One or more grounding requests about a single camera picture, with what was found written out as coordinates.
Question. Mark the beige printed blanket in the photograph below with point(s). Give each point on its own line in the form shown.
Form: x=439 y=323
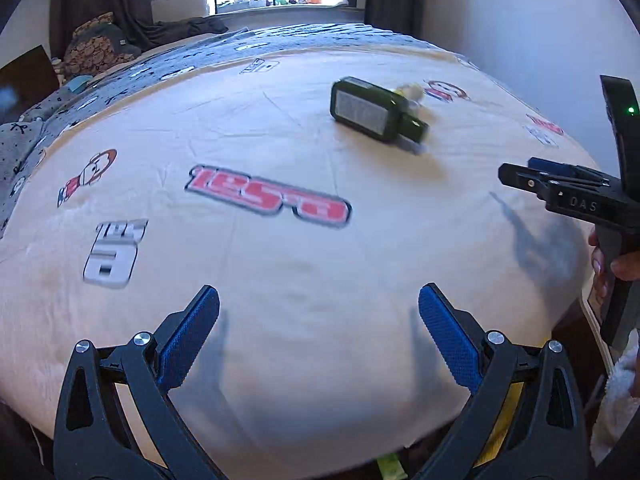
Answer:
x=300 y=260

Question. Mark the dark cloth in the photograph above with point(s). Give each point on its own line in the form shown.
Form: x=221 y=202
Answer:
x=195 y=25

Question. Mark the grey printed pillow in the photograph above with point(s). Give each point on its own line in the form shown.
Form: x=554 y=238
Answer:
x=20 y=145

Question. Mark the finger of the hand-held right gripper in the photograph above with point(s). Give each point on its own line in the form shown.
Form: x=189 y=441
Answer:
x=550 y=165
x=525 y=177

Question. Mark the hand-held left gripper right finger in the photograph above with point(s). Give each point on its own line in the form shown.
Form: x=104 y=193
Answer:
x=450 y=340

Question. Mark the dark wooden headboard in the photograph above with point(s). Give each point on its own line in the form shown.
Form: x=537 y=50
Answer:
x=25 y=77

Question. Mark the teal cloth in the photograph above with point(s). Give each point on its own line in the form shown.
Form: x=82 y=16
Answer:
x=80 y=83

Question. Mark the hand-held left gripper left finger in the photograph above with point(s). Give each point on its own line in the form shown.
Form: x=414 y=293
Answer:
x=187 y=340

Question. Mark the person's right hand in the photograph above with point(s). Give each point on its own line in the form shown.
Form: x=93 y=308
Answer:
x=629 y=267

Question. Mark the white storage box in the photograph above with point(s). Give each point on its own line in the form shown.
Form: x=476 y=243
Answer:
x=180 y=0

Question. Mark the dark green bottle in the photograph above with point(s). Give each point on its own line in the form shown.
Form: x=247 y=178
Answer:
x=360 y=110

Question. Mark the dark wooden bed frame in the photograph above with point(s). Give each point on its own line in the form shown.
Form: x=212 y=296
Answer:
x=570 y=340

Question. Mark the white fleece cloth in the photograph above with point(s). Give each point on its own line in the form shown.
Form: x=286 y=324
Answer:
x=617 y=410

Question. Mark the pale yellow bottle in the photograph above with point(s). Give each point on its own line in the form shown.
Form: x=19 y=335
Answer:
x=412 y=92

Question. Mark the brown patterned plush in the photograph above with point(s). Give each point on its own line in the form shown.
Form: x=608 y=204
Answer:
x=95 y=45

